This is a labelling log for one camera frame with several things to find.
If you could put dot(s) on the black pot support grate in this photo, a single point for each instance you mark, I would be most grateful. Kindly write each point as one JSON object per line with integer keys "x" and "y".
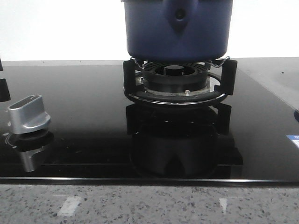
{"x": 219, "y": 84}

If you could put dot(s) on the blue cooking pot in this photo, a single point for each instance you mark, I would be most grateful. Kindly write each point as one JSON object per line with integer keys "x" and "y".
{"x": 177, "y": 31}

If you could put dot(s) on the black left pot support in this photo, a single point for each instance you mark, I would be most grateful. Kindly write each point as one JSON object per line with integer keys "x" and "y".
{"x": 4, "y": 91}

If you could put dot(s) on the black round gas burner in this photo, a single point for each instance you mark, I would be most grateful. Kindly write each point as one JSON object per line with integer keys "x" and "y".
{"x": 175, "y": 77}

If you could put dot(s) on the black glass gas stove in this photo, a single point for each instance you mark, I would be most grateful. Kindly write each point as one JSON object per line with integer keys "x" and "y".
{"x": 98, "y": 136}

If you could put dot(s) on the silver stove control knob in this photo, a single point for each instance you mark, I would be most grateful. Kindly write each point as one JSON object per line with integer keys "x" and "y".
{"x": 28, "y": 115}

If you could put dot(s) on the dark object right edge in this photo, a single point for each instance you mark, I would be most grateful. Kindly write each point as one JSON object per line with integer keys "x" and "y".
{"x": 296, "y": 115}

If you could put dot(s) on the blue white sticker label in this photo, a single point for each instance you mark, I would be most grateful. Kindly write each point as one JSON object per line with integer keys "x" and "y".
{"x": 294, "y": 139}

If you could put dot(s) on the silver wire pot adapter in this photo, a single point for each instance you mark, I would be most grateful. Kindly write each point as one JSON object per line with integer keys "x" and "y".
{"x": 214, "y": 63}

